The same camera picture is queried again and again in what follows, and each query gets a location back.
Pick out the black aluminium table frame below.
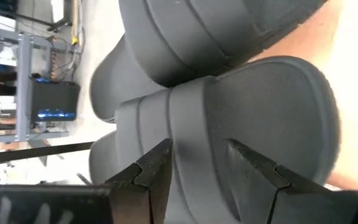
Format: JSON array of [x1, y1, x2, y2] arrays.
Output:
[[0, 141, 95, 167]]

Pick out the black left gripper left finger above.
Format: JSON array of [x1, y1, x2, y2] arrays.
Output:
[[0, 138, 174, 224]]

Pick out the black rubber slide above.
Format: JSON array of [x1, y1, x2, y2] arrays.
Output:
[[89, 0, 329, 123], [88, 55, 342, 224]]

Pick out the black computer tower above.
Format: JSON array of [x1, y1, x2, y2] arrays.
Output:
[[29, 77, 81, 124]]

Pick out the grey metal rack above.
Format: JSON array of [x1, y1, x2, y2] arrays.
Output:
[[0, 23, 74, 147]]

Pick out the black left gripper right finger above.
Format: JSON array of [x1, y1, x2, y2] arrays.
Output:
[[227, 138, 358, 224]]

